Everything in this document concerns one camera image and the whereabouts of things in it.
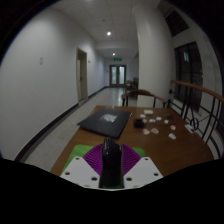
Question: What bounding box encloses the green mouse pad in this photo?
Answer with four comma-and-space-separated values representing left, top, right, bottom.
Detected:
61, 143, 146, 175

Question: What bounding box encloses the dark transom window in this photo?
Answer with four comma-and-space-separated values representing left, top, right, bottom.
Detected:
164, 7, 190, 38

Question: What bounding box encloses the small black box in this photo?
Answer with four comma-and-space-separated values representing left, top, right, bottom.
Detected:
133, 118, 145, 129

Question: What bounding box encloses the dark tall window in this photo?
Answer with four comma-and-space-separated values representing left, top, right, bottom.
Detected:
173, 41, 205, 113

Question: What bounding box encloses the black railing with wooden handrail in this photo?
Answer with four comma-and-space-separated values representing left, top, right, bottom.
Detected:
167, 79, 224, 158

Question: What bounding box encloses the black closed laptop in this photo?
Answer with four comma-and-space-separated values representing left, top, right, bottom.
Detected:
76, 108, 133, 140

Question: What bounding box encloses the glass double door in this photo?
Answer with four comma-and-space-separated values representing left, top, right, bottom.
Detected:
109, 64, 127, 89

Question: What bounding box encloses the brown wooden armchair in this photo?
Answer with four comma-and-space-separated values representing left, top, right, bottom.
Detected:
120, 88, 168, 109

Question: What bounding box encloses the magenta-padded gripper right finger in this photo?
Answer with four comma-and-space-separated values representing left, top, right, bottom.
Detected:
120, 143, 164, 190

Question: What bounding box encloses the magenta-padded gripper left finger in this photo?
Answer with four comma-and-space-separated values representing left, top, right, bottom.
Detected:
59, 143, 105, 189

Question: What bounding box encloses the beige side door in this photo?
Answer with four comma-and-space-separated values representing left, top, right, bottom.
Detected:
75, 47, 90, 103

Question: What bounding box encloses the dark wooden chair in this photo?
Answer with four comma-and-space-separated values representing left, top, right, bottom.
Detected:
125, 77, 140, 91

